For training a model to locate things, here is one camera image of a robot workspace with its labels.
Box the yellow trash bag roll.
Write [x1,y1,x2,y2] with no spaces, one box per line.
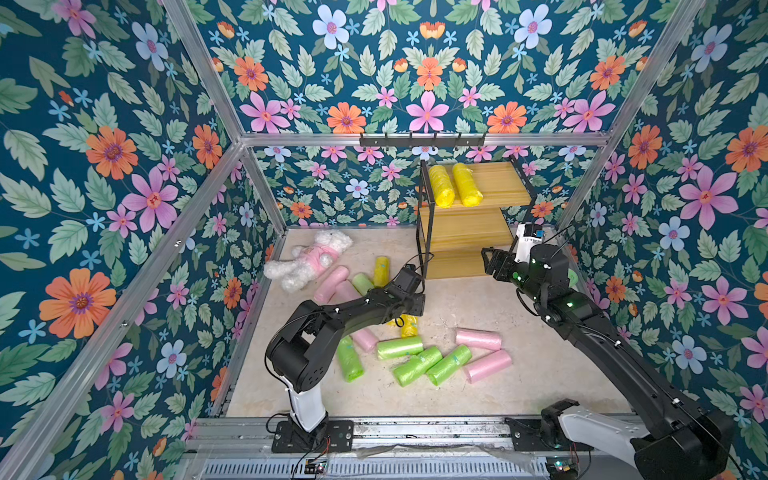
[387,314,419,338]
[428,165,456,209]
[452,163,484,208]
[373,256,390,288]

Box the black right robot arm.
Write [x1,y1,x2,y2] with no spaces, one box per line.
[482,244,736,479]

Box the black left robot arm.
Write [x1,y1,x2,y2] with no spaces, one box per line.
[264,263,425,434]

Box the green trash bag roll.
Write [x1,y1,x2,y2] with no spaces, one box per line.
[393,346,443,387]
[426,345,472,387]
[336,336,365,383]
[351,273,374,296]
[376,336,424,360]

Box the pink trash bag roll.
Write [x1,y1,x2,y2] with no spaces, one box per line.
[313,266,349,305]
[350,328,379,353]
[332,280,361,304]
[464,350,513,384]
[455,328,503,351]

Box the white pink plush toy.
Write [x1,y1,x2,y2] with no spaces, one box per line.
[264,230,354,293]

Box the wooden shelf with black frame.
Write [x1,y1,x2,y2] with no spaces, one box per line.
[416,161,535,280]

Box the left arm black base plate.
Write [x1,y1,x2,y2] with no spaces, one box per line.
[271,419,355,454]

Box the black wall hook rail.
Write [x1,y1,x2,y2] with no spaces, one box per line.
[358,133,486,149]

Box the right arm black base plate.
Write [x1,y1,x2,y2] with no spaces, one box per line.
[503,399,593,452]

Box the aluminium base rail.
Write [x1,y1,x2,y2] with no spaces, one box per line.
[174,415,641,479]

